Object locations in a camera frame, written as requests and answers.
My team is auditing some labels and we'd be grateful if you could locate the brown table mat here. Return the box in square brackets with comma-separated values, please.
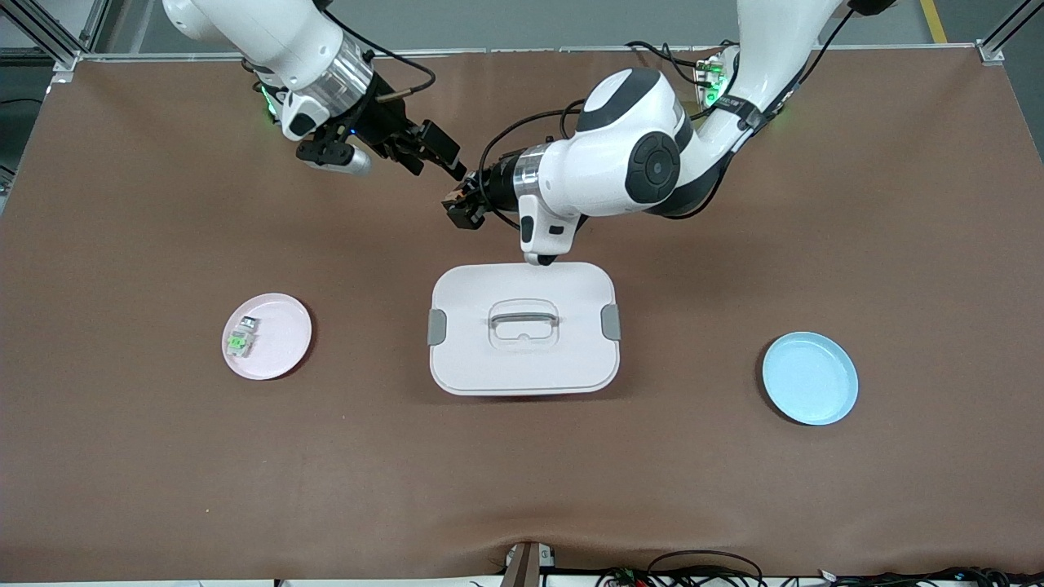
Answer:
[0, 47, 1044, 581]

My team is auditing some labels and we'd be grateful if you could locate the black looped cable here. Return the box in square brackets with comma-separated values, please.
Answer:
[648, 549, 764, 587]

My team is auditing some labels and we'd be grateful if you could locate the white lidded storage box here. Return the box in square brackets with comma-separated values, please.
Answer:
[427, 261, 622, 398]

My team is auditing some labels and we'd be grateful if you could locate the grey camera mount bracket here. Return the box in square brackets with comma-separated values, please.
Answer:
[502, 541, 557, 587]

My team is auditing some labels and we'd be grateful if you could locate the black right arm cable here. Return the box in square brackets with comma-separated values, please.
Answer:
[314, 0, 438, 105]

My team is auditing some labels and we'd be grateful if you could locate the tangled cable bundle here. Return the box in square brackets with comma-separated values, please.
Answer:
[595, 565, 1044, 587]

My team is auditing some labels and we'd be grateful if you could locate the pink round plate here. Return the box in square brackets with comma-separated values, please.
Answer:
[222, 293, 313, 382]

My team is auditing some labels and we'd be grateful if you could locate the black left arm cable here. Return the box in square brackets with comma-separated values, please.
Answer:
[477, 98, 592, 233]

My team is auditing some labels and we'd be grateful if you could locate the aluminium frame post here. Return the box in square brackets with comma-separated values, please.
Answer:
[977, 0, 1044, 66]
[0, 0, 111, 82]

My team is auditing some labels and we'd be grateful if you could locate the green and white switch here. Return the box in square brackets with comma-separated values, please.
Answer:
[226, 316, 260, 360]

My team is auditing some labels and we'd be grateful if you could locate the black left base cable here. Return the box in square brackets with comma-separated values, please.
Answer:
[626, 39, 710, 86]

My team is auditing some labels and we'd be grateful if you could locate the light blue round plate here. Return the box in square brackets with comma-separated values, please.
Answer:
[762, 331, 860, 426]

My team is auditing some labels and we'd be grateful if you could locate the grey box lid handle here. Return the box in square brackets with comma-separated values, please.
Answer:
[488, 310, 560, 333]

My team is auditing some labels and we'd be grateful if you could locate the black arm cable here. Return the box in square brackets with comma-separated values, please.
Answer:
[477, 98, 592, 233]
[314, 0, 438, 105]

